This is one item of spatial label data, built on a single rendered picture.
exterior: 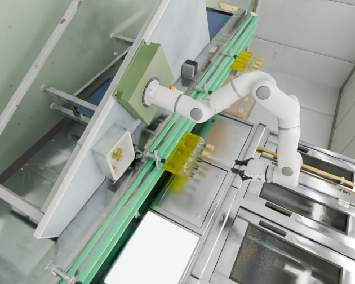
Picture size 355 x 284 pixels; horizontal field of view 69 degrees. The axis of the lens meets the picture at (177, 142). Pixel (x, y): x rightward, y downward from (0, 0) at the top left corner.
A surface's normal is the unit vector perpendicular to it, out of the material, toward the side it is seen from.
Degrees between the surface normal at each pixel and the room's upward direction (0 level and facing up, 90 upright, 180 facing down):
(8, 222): 90
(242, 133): 90
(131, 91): 89
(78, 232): 90
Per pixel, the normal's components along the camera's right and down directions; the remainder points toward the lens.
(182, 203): 0.00, -0.62
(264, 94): -0.36, 0.41
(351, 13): -0.47, 0.69
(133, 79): -0.20, -0.28
